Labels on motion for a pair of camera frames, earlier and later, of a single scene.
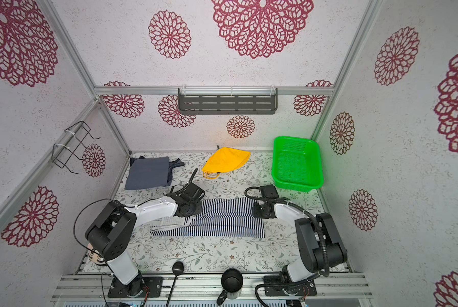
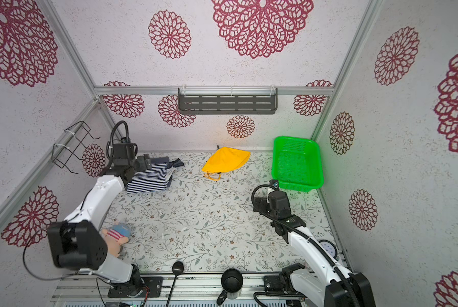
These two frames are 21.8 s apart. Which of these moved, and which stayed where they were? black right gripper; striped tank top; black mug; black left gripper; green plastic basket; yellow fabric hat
Moved: striped tank top; black left gripper
Stayed: yellow fabric hat; black mug; black right gripper; green plastic basket
